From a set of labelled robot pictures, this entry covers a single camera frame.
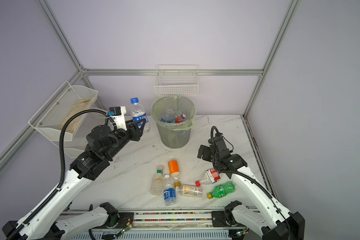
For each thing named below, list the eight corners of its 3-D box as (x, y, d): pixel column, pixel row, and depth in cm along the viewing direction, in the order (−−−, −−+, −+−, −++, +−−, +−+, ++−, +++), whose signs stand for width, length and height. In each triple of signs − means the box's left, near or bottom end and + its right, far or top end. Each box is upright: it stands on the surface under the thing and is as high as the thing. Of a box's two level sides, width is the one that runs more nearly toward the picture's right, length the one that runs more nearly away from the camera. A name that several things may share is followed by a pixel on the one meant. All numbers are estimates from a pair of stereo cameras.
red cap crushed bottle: (197, 189, 85) (197, 186, 82) (192, 177, 89) (193, 175, 86) (219, 180, 88) (221, 178, 85) (214, 170, 92) (215, 167, 89)
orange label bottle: (171, 183, 87) (170, 180, 83) (168, 164, 95) (167, 161, 91) (181, 181, 88) (181, 178, 84) (177, 163, 96) (177, 159, 92)
